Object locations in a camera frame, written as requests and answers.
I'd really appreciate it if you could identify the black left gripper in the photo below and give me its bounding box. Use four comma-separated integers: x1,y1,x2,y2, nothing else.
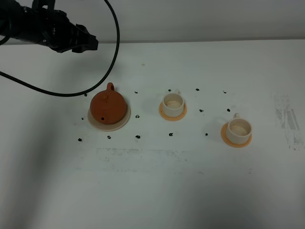
14,4,98,53

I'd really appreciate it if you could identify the brown clay teapot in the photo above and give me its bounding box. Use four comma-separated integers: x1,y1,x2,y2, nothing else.
90,83,127,125

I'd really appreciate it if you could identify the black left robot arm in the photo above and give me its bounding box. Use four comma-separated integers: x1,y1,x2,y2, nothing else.
0,0,98,53

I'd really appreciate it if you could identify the beige round teapot coaster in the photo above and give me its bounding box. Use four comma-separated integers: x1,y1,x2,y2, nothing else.
87,104,131,132

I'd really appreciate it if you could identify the orange coaster near teapot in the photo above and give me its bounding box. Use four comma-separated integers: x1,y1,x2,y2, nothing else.
159,103,187,121

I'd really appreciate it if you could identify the white teacup near teapot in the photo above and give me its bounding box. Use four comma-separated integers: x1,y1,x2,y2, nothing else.
162,89,185,117

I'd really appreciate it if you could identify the orange coaster far right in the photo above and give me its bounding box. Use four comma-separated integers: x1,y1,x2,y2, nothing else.
221,123,252,148

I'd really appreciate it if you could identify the white teacup far right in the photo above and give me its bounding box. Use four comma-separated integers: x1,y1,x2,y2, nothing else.
226,113,252,145

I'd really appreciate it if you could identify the black left camera cable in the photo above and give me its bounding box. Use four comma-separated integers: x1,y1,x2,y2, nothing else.
0,0,120,97

